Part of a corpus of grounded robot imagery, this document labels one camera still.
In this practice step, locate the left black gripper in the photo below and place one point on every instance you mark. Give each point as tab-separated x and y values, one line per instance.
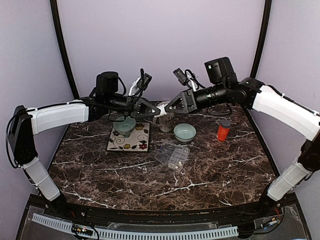
136	107

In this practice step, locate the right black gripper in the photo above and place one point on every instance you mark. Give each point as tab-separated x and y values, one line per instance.
191	103

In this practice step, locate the small white pill bottle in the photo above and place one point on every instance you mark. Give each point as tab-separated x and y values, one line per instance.
163	112

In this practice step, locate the clear plastic pill organizer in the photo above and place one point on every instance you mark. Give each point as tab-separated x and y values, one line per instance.
170	153

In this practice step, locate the orange bottle grey cap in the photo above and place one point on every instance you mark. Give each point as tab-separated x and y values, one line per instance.
223	130

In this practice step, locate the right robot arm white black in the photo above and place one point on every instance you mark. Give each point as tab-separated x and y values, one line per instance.
255	95

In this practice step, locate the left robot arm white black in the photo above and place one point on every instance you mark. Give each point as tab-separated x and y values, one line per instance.
28	122

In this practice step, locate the cream ceramic mug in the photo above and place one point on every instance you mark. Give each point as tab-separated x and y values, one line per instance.
164	123

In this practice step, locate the celadon bowl on tray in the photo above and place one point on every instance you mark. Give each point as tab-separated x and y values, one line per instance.
124	125

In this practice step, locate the celadon bowl on table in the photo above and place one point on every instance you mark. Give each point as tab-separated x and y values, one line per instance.
184	132

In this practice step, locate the square floral ceramic tray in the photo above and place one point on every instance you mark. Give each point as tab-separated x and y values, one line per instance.
136	141

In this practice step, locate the small circuit board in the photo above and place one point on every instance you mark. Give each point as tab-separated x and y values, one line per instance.
79	229

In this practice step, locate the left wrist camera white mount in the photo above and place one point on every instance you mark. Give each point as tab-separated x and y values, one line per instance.
140	84

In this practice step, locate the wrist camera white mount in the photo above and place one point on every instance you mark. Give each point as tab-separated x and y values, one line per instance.
140	84
188	78

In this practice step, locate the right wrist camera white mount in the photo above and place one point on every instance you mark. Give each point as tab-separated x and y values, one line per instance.
188	78

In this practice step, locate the right black frame post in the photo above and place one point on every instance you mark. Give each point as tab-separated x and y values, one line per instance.
262	37

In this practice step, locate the black frame post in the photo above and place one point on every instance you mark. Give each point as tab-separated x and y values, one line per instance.
62	48
262	37

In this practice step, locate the black front table rail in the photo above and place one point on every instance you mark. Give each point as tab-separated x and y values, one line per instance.
102	215

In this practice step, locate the white slotted cable duct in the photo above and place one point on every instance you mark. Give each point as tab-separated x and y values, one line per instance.
121	231

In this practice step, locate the left black frame post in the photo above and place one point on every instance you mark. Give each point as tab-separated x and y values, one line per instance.
62	48

